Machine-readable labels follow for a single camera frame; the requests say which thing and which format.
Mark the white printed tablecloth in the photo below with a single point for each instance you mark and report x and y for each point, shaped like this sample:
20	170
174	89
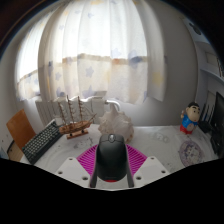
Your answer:
160	143

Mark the large white conch shell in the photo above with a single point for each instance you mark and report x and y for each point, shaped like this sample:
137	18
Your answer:
116	125

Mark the black router with antennas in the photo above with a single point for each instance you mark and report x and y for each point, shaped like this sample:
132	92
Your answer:
206	125

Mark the black mechanical keyboard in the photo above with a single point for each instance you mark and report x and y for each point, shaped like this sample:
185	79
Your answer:
41	141

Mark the white star-print curtain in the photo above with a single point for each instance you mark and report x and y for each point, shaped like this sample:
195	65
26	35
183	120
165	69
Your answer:
100	50

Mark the black computer monitor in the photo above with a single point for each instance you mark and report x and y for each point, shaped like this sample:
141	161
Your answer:
218	120

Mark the white wall shelf unit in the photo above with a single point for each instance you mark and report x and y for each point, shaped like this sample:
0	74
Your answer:
208	56

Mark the wooden model sailing ship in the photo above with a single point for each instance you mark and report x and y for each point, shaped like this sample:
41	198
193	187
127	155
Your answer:
75	126

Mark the white radiator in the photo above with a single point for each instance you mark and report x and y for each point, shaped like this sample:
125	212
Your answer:
50	110

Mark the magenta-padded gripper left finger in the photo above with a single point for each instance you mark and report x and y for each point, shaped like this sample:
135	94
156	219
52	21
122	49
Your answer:
75	168

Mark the black computer mouse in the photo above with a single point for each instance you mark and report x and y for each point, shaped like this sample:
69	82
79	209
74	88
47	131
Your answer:
111	156

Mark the cartoon boy figurine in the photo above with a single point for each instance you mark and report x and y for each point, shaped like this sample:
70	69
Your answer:
190	120

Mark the wooden chair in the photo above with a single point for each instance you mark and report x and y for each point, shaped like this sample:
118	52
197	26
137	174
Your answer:
20	130

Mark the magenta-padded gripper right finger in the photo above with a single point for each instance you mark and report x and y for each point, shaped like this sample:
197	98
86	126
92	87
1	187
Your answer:
148	168

